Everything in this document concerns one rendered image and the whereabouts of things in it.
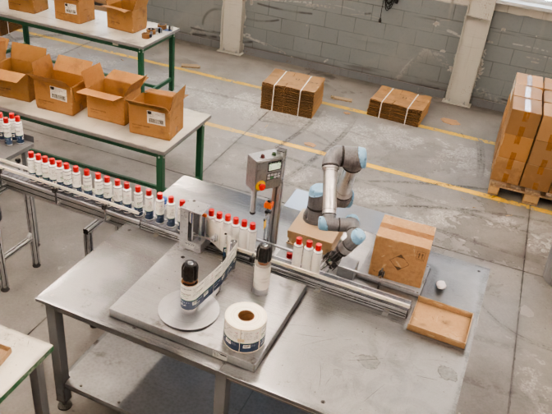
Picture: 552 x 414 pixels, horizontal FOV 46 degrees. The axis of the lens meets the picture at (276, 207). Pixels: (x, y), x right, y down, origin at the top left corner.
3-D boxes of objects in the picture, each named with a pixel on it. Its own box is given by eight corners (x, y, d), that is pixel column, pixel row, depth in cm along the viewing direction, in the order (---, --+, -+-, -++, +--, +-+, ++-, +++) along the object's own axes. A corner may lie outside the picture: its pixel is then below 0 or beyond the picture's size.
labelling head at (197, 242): (178, 246, 372) (179, 208, 358) (190, 235, 382) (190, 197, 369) (200, 253, 368) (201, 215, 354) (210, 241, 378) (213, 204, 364)
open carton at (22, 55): (-19, 99, 535) (-26, 56, 515) (15, 81, 572) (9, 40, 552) (22, 108, 528) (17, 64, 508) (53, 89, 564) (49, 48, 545)
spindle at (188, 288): (176, 310, 324) (177, 264, 309) (185, 300, 332) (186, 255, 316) (192, 316, 322) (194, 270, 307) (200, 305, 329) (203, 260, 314)
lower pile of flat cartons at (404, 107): (365, 114, 779) (368, 98, 768) (378, 100, 822) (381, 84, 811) (418, 128, 760) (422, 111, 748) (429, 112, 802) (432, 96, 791)
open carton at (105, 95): (73, 121, 517) (70, 76, 497) (109, 98, 560) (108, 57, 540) (122, 134, 506) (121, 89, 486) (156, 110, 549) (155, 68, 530)
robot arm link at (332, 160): (322, 140, 353) (319, 227, 338) (342, 141, 354) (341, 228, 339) (319, 149, 364) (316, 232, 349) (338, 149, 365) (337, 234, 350)
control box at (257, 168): (245, 184, 358) (247, 154, 348) (271, 178, 366) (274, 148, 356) (254, 193, 351) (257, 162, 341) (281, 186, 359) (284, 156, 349)
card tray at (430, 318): (406, 328, 338) (407, 323, 336) (417, 301, 359) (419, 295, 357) (464, 349, 329) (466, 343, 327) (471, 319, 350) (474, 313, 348)
